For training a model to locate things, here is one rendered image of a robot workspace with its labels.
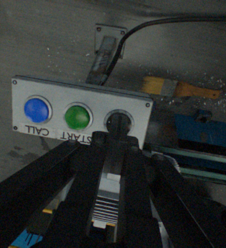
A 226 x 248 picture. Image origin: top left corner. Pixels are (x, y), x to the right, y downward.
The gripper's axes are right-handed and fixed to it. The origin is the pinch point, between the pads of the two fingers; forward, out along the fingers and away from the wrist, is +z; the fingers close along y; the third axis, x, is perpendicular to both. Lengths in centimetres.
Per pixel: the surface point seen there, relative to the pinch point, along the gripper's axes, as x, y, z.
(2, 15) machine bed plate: 12.9, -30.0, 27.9
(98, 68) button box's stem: 5.5, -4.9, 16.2
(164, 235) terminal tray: -26.2, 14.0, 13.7
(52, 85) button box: 3.2, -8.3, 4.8
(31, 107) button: 0.4, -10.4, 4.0
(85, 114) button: 0.7, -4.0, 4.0
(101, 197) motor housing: -19.6, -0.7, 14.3
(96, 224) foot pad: -30.8, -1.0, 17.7
